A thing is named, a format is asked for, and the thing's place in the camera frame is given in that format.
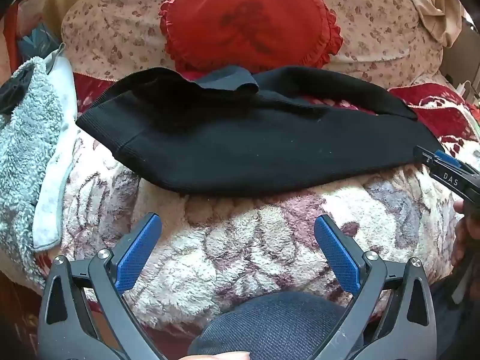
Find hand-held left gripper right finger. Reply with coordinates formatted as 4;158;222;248
313;214;438;360

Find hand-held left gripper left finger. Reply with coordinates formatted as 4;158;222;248
37;212;168;360

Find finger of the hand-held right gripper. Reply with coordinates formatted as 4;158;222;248
413;145;463;170

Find black pants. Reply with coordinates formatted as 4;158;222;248
76;65;447;197

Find person's right hand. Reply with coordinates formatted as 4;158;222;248
451;199;480;268

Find red and white fleece blanket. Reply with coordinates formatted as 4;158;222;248
7;71;480;342

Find person's knee in jeans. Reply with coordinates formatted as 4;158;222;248
187;291;365;360

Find white cloth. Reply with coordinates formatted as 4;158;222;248
32;43;79;253

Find floral beige pillow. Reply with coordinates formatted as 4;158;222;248
61;0;452;89

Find grey fluffy garment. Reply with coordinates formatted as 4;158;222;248
0;56;65;282

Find beige cloth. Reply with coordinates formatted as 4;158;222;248
394;0;466;49

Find blue patterned cloth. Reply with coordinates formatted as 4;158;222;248
17;20;62;62

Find red heart-shaped frilled pillow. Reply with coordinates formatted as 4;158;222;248
159;0;343;73

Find golden pillow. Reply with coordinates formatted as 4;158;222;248
42;0;109;38

